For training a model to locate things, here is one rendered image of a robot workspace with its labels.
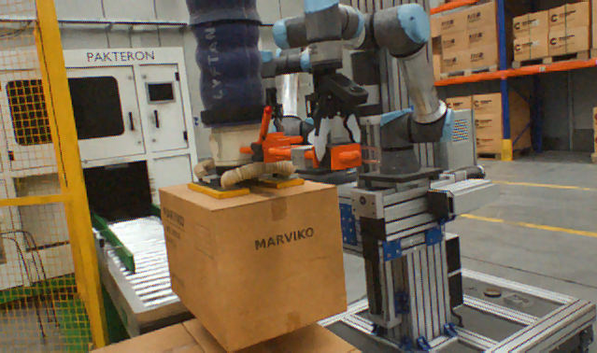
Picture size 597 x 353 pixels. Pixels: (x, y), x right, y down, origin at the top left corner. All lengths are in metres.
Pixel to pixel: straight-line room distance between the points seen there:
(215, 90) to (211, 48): 0.13
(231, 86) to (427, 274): 1.24
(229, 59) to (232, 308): 0.73
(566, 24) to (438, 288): 6.98
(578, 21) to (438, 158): 6.78
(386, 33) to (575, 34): 7.42
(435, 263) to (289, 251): 1.02
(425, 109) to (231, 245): 0.80
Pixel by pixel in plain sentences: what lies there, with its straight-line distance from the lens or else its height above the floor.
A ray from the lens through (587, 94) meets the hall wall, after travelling 10.14.
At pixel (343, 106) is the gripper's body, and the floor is 1.31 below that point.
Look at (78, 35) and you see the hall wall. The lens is 10.94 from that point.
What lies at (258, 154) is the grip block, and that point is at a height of 1.20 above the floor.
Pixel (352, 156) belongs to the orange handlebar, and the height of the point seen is 1.20.
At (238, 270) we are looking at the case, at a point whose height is 0.90.
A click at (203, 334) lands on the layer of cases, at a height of 0.54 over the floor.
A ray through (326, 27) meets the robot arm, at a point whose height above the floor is 1.47.
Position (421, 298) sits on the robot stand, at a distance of 2.22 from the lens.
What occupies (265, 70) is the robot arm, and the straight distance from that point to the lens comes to 1.91.
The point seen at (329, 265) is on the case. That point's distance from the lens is 1.46.
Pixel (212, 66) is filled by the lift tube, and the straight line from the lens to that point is 1.50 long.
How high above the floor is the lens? 1.31
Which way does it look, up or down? 7 degrees down
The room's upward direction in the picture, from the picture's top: 6 degrees counter-clockwise
